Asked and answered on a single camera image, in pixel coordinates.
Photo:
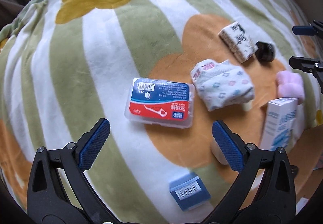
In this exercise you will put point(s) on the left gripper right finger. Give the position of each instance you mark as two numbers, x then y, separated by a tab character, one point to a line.
264	190

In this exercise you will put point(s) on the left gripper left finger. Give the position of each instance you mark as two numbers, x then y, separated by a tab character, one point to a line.
58	191

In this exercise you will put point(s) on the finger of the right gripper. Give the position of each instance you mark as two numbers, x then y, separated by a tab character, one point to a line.
312	29
308	65

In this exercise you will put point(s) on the white tissue pack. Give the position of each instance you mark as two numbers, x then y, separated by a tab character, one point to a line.
238	41

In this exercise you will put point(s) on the dental floss pick box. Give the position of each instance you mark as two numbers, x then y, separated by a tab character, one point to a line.
161	102

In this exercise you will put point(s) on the pink fluffy item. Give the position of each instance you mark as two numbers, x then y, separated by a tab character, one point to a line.
290	85

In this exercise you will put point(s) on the small black box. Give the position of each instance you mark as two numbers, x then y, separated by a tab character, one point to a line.
265	52

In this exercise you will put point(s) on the open cardboard box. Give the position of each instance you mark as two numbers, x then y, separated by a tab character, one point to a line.
308	152

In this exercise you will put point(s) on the white blue medicine box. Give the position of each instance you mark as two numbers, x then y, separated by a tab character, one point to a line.
277	129

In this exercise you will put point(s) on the small blue white box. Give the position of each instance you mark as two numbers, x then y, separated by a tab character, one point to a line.
189	191

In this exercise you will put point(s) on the folded white patterned cloth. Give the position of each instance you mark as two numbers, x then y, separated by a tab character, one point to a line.
222	84

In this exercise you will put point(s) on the striped floral blanket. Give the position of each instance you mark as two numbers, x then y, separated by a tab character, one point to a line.
67	63

